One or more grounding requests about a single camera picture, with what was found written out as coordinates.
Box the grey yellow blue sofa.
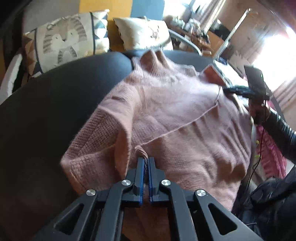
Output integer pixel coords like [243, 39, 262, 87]
[0, 0, 202, 105]

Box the black leather jacket sleeve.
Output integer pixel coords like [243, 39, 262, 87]
[237, 167, 295, 240]

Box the pink knitted sweater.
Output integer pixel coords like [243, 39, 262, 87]
[60, 49, 255, 241]

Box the person right hand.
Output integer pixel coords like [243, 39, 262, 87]
[248, 99, 270, 125]

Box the deer print cushion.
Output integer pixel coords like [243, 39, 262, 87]
[113, 18, 173, 51]

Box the tiger print cushion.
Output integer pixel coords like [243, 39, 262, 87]
[23, 9, 110, 78]

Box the cream knitted sweater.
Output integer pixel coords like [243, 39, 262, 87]
[213, 60, 248, 87]

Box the right black jacket sleeve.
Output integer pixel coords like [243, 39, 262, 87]
[263, 108, 295, 153]

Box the black cable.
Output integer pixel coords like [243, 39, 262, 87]
[240, 101, 266, 197]

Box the magenta bed quilt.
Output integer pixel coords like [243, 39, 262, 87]
[255, 126, 287, 179]

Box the wooden side table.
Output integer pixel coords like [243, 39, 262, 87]
[169, 16, 225, 57]

